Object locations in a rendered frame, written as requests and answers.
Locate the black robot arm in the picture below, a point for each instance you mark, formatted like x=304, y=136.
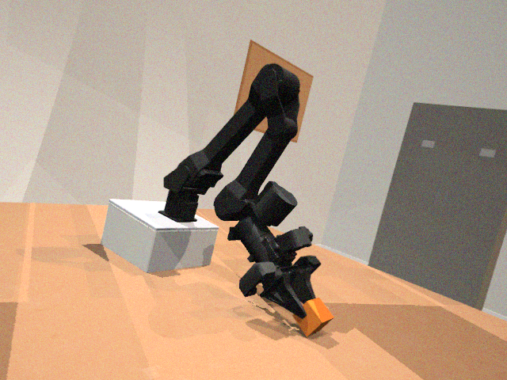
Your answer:
x=274, y=94

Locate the orange block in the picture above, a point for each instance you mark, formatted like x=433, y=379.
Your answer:
x=317, y=316

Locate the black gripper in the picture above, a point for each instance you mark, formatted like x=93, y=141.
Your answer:
x=284, y=283

